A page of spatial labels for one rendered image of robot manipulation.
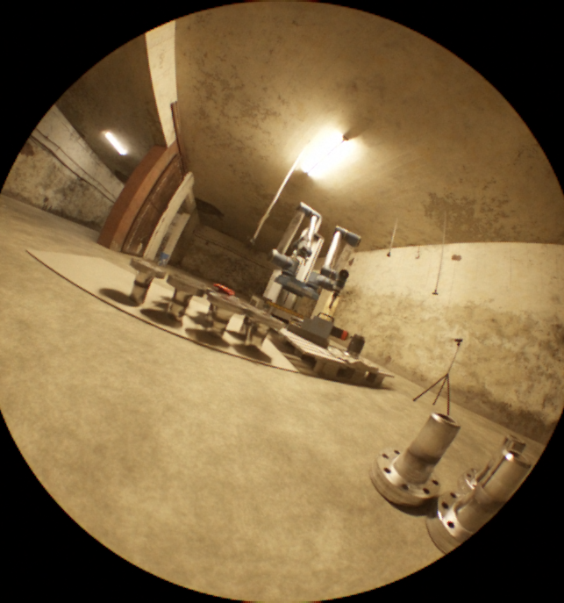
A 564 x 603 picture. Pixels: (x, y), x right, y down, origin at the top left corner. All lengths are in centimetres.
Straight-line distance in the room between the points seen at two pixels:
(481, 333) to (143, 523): 382
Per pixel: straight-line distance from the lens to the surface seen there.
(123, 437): 45
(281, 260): 272
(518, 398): 361
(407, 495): 61
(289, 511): 45
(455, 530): 62
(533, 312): 384
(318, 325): 182
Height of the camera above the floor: 35
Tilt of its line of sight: 1 degrees up
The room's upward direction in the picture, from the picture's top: 23 degrees clockwise
